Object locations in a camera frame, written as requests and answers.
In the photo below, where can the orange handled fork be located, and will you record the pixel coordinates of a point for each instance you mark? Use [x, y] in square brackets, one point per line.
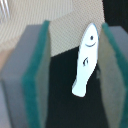
[4, 11]

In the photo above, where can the beige woven placemat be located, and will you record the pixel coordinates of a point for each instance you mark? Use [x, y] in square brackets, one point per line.
[68, 20]

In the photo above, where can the gripper grey green right finger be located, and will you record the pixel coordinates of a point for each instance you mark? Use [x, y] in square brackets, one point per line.
[113, 64]

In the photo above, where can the gripper grey green left finger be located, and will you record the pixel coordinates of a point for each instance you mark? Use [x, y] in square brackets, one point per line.
[25, 78]

